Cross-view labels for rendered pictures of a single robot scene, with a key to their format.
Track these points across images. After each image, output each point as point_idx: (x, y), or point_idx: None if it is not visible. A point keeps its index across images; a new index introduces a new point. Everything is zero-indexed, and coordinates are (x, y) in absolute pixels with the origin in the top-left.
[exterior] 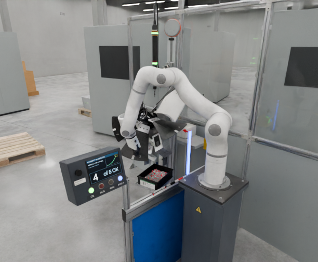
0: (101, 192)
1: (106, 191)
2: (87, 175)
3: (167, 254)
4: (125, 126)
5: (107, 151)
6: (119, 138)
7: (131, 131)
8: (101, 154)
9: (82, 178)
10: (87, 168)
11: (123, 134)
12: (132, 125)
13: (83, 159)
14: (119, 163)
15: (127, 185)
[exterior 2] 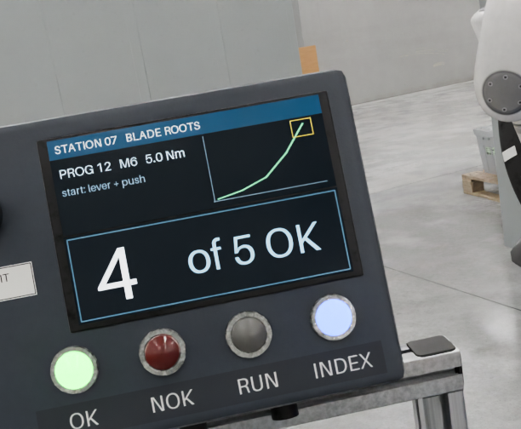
0: (163, 401)
1: (208, 401)
2: (52, 253)
3: None
4: (499, 42)
5: (231, 88)
6: None
7: None
8: (172, 101)
9: (9, 262)
10: (49, 196)
11: (495, 103)
12: None
13: (30, 128)
14: (334, 195)
15: (449, 412)
